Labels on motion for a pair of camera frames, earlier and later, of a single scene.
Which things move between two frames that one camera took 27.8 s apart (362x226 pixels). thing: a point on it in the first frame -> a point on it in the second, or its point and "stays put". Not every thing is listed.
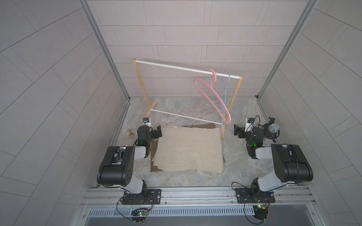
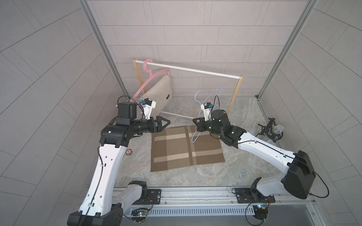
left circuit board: (138, 215) stays put
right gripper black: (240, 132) -> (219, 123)
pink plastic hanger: (213, 97) -> (151, 75)
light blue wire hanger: (223, 87) -> (199, 110)
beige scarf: (189, 149) -> (161, 92)
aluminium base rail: (282, 197) stays put
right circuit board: (260, 212) stays put
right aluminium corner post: (289, 44) stays put
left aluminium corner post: (101, 36) stays put
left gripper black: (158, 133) -> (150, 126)
